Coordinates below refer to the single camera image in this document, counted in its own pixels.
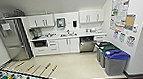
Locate white double-door base cabinet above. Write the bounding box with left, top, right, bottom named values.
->
left=56, top=37, right=81, bottom=56

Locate chrome sink faucet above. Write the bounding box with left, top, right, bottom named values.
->
left=66, top=29, right=72, bottom=36

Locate black built-in microwave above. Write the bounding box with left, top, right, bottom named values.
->
left=33, top=40, right=48, bottom=49

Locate grey paper towel dispenser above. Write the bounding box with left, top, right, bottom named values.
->
left=56, top=17, right=66, bottom=29

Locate white paper fridge notice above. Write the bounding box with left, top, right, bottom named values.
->
left=1, top=23, right=11, bottom=31

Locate stainless steel dishwasher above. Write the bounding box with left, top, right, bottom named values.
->
left=78, top=35, right=97, bottom=54

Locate large colourful wall poster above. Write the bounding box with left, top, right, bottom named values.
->
left=107, top=0, right=138, bottom=35

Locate black wall soap dispenser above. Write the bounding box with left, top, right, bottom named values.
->
left=72, top=19, right=78, bottom=28

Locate stainless steel refrigerator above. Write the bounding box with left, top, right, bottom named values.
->
left=0, top=16, right=34, bottom=63

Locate grey bin blue lid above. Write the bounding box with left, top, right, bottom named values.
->
left=103, top=47, right=133, bottom=78

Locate wide white drawer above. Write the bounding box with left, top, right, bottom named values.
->
left=32, top=47, right=50, bottom=57

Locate grey bin green lid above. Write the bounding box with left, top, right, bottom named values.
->
left=98, top=42, right=122, bottom=68

